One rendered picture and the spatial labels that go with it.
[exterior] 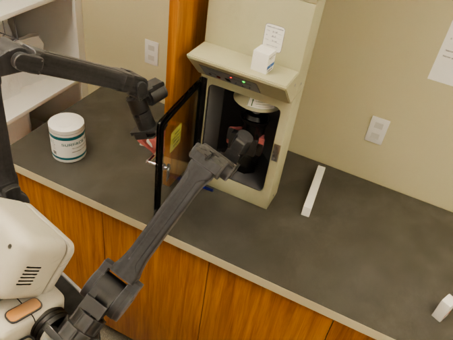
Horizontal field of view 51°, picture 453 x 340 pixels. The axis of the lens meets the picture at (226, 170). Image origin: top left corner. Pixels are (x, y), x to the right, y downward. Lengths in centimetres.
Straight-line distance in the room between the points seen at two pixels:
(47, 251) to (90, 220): 84
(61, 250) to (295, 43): 84
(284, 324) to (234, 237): 34
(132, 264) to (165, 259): 72
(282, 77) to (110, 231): 90
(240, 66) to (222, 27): 15
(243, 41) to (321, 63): 50
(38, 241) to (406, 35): 134
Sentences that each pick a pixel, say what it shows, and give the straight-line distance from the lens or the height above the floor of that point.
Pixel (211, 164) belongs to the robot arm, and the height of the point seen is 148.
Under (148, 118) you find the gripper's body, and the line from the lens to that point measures 147.
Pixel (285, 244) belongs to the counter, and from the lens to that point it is 167.
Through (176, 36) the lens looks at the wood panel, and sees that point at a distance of 148.
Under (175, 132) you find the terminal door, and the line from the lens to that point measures 148.
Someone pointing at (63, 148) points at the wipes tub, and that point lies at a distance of 188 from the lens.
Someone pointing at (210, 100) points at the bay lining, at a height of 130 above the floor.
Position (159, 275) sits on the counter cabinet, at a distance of 188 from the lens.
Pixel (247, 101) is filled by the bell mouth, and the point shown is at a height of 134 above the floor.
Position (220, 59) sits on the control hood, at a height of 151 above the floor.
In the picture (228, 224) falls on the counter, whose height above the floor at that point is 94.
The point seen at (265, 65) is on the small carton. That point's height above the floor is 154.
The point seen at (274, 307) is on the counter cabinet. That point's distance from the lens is 169.
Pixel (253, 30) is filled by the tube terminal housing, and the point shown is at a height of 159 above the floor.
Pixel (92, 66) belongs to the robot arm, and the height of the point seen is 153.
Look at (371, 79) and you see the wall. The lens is 187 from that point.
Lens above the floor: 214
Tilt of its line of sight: 39 degrees down
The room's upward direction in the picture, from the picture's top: 9 degrees clockwise
